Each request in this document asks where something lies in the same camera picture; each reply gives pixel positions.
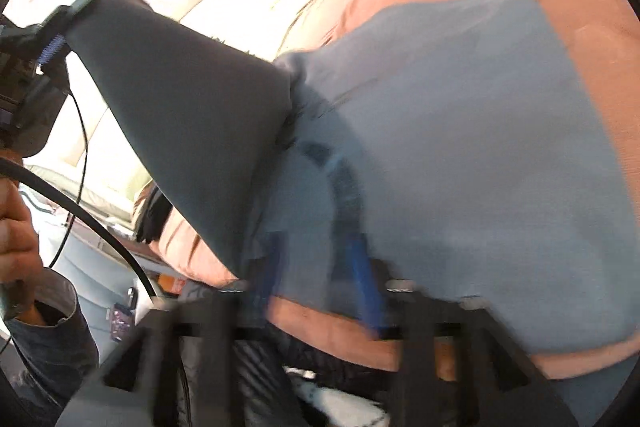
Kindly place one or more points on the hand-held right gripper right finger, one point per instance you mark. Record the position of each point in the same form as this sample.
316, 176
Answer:
365, 282

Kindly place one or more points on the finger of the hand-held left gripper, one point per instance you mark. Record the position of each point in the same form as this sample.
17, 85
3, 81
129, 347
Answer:
75, 9

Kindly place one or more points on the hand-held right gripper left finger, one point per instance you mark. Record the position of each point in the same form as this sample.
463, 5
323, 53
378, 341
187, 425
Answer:
272, 267

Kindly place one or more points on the grey t-shirt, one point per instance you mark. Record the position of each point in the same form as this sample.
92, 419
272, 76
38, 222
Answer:
450, 132

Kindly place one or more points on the person's left hand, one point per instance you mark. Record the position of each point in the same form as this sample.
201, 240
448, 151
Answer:
17, 237

